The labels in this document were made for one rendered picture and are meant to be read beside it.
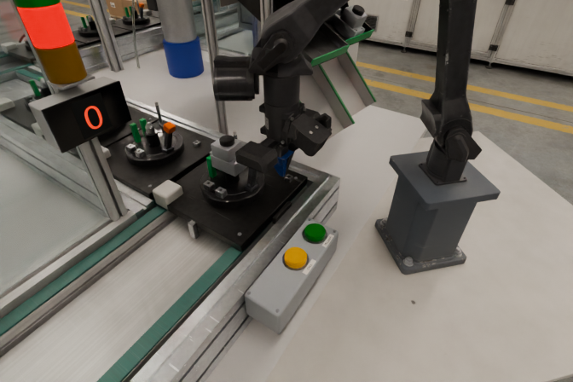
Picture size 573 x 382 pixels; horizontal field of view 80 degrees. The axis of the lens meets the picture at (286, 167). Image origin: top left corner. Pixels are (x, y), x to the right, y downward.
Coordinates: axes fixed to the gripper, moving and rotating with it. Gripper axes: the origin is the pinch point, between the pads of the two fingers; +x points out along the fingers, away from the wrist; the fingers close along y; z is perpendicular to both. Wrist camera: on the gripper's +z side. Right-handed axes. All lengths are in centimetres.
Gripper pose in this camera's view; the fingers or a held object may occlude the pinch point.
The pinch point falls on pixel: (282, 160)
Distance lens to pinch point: 61.9
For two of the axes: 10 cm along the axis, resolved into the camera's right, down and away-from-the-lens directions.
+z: 8.4, 3.3, -4.4
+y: 5.5, -5.0, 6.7
